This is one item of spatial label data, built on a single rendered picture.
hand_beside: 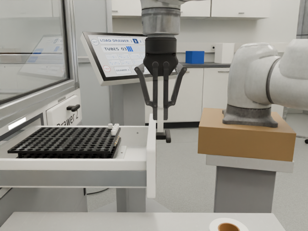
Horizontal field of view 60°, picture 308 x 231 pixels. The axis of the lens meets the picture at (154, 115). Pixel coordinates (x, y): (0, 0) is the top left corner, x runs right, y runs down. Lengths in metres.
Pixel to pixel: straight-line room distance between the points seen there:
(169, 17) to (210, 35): 3.88
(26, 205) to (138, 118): 0.97
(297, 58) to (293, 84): 0.07
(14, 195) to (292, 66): 0.81
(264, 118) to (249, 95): 0.10
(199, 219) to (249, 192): 0.46
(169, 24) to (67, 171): 0.38
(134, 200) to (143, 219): 1.20
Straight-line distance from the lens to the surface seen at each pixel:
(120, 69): 1.41
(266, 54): 0.96
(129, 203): 1.79
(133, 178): 0.56
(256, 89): 0.93
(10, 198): 0.73
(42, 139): 0.71
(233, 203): 1.07
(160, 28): 0.61
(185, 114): 3.77
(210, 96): 3.81
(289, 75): 0.87
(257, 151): 0.95
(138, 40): 1.63
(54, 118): 0.90
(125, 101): 1.54
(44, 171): 0.60
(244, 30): 4.70
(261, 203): 1.08
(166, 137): 0.63
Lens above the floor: 1.11
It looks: 14 degrees down
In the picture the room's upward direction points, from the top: straight up
